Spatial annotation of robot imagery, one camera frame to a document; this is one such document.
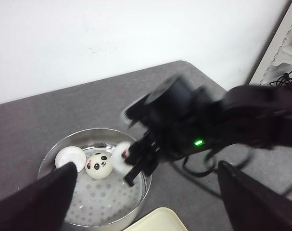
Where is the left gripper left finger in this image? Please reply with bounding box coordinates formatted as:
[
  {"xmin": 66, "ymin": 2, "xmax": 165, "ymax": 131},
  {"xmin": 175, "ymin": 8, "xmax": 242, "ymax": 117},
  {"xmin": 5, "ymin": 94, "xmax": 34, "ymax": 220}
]
[{"xmin": 0, "ymin": 162, "xmax": 77, "ymax": 231}]

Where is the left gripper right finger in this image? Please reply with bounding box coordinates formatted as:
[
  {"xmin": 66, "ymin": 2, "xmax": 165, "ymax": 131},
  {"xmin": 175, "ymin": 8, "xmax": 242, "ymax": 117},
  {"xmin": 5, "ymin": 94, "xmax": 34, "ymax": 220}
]
[{"xmin": 217, "ymin": 161, "xmax": 292, "ymax": 231}]

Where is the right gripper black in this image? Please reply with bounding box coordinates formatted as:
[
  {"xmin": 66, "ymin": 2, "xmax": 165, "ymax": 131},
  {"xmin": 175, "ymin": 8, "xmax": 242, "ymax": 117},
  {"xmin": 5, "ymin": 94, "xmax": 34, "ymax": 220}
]
[{"xmin": 121, "ymin": 75, "xmax": 223, "ymax": 187}]

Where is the panda bun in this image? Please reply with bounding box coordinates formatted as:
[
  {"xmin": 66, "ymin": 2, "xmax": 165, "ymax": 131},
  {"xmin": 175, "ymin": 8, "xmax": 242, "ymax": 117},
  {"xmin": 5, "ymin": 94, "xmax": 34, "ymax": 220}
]
[
  {"xmin": 111, "ymin": 141, "xmax": 133, "ymax": 176},
  {"xmin": 55, "ymin": 146, "xmax": 86, "ymax": 173},
  {"xmin": 85, "ymin": 152, "xmax": 113, "ymax": 180}
]

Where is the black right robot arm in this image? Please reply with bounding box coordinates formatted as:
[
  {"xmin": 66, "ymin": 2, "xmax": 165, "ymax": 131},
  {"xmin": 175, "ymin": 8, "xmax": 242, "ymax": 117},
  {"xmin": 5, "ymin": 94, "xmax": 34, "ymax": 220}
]
[{"xmin": 121, "ymin": 74, "xmax": 292, "ymax": 186}]

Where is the stainless steel steamer pot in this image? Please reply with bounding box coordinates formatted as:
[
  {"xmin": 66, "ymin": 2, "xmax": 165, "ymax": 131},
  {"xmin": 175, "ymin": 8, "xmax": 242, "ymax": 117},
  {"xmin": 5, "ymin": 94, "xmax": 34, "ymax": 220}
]
[{"xmin": 38, "ymin": 128, "xmax": 152, "ymax": 231}]

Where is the cream rectangular tray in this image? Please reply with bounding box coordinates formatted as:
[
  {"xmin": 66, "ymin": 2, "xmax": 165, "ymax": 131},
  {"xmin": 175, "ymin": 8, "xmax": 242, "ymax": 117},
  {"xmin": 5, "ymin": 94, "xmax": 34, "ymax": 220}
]
[{"xmin": 125, "ymin": 207, "xmax": 188, "ymax": 231}]

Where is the white shelf unit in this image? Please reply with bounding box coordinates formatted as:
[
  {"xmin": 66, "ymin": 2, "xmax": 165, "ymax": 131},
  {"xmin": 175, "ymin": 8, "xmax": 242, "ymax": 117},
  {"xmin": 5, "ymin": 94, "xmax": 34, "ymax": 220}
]
[{"xmin": 248, "ymin": 2, "xmax": 292, "ymax": 85}]

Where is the black cable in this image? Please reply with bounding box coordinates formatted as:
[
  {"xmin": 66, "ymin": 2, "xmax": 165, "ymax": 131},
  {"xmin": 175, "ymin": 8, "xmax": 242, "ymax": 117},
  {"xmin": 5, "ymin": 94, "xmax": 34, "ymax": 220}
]
[{"xmin": 172, "ymin": 141, "xmax": 292, "ymax": 197}]

